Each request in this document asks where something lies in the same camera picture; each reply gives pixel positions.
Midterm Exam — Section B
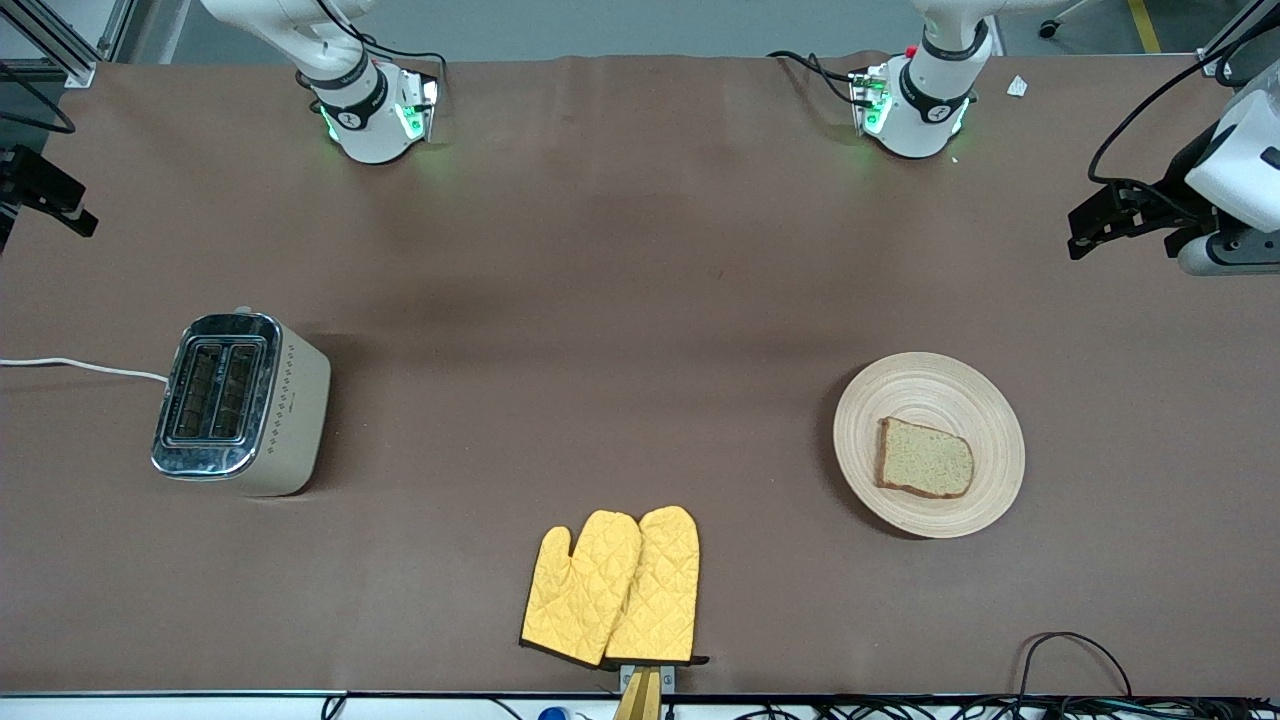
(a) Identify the yellow quilted oven mitt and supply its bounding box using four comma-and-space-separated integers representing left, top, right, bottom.
519, 510, 644, 668
603, 505, 711, 668

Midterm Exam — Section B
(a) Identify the aluminium extrusion frame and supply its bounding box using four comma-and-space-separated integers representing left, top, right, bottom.
0, 0, 137, 90

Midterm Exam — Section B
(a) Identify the black looped floor cable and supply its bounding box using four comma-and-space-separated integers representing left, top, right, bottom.
1016, 631, 1134, 699

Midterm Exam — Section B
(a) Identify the black right arm base cable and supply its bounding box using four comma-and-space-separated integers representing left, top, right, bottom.
315, 0, 448, 81

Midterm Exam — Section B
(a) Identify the white toaster power cable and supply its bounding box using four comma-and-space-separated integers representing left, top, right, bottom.
0, 356, 172, 385

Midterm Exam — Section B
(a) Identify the round bamboo plate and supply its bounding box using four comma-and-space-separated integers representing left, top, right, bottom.
832, 351, 1027, 540

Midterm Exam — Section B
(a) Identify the wooden post with metal bracket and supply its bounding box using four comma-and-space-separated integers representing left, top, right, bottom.
612, 664, 677, 720

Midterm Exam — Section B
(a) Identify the aluminium frame corner post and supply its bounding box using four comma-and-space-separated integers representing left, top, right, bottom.
1198, 0, 1280, 79

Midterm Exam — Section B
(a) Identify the black arm base cable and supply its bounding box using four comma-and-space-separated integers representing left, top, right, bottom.
315, 0, 448, 81
767, 49, 863, 105

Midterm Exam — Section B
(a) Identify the slice of brown bread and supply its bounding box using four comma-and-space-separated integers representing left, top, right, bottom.
875, 416, 976, 500

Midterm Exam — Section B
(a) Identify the black left arm base cable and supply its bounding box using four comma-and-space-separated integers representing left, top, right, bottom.
767, 49, 863, 105

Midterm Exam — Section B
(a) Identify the black cable bundle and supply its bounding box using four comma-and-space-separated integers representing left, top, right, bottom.
665, 697, 1280, 720

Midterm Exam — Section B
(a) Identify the white table edge rail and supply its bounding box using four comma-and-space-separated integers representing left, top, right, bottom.
0, 689, 621, 720

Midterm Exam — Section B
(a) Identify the cream and chrome toaster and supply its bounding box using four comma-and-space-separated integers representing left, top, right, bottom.
150, 306, 332, 498

